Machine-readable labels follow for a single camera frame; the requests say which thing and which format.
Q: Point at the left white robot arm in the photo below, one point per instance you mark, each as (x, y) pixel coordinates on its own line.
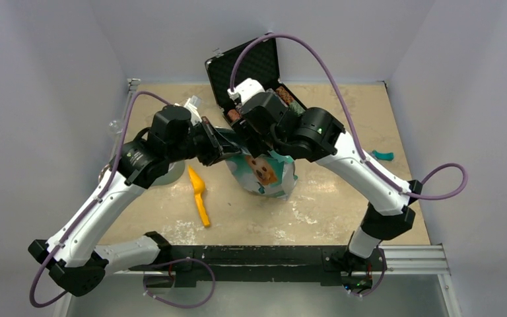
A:
(73, 257)

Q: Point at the toy brick block stack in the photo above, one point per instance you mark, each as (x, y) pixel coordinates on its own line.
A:
(382, 156)

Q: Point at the green double pet bowl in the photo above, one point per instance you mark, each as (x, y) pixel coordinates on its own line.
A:
(174, 173)

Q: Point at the black poker chip case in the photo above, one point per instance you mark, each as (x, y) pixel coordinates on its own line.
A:
(260, 63)

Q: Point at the clear glass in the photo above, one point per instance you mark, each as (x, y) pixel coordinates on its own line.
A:
(115, 128)

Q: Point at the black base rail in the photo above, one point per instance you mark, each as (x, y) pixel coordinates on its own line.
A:
(327, 265)

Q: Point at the green dog food bag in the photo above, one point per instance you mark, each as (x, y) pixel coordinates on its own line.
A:
(263, 175)

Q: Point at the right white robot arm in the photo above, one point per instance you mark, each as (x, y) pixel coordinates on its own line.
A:
(317, 136)

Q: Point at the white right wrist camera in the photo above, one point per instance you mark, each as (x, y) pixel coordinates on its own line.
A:
(245, 91)

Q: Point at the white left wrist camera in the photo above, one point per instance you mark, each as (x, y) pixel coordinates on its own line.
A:
(191, 105)

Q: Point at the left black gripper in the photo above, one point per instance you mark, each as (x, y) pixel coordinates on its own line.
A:
(214, 150)

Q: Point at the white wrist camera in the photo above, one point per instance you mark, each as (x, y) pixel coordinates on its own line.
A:
(191, 105)
(245, 91)

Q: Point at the yellow plastic scoop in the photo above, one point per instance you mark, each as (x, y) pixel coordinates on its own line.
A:
(199, 188)

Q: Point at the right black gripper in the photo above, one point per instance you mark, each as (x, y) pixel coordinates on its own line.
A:
(248, 131)

